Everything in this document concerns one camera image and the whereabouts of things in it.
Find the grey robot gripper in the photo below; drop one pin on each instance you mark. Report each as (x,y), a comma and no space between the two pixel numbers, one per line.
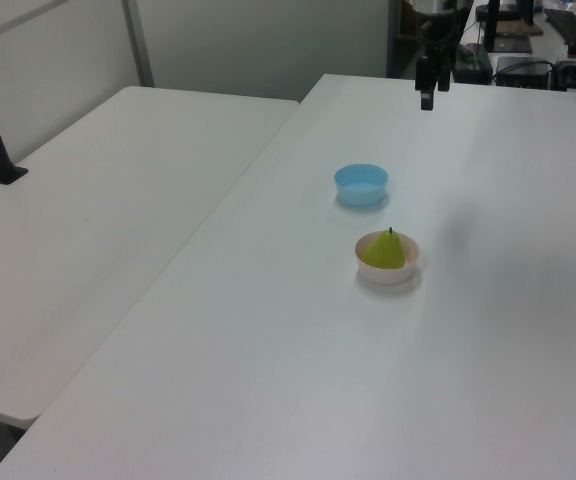
(438,30)

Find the blue plastic bowl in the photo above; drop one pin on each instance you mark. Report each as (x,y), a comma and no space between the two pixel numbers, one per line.
(361,192)

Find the pink plastic bowl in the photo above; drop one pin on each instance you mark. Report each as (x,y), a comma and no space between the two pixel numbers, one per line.
(388,276)

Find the black monitor stand pole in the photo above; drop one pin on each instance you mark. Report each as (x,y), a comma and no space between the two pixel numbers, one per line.
(491,25)

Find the black equipment box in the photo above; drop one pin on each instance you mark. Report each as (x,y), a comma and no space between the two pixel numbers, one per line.
(523,70)

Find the brown wooden board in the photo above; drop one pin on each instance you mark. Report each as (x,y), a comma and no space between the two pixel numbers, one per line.
(518,25)

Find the black keyboard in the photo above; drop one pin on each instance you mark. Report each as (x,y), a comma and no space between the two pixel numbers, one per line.
(573,27)

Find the white side table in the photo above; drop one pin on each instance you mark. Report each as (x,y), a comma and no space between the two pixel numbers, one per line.
(93,210)

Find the grey partition post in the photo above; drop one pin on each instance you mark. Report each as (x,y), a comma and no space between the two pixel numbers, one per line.
(138,45)

